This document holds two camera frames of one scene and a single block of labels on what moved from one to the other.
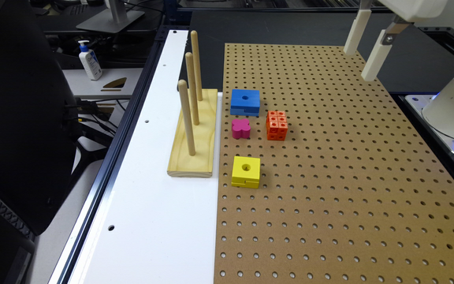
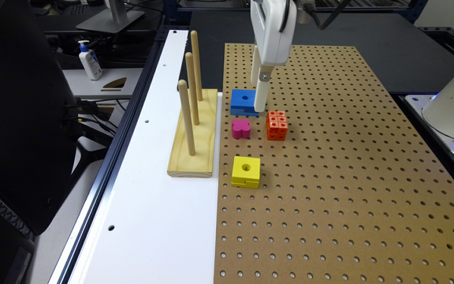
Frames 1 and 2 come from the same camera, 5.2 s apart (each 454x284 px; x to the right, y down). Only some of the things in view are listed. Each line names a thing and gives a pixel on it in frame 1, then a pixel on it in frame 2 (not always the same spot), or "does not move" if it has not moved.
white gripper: (411, 10) -> (273, 23)
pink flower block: (240, 128) does not move
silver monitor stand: (113, 20) does not move
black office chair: (27, 139) does not move
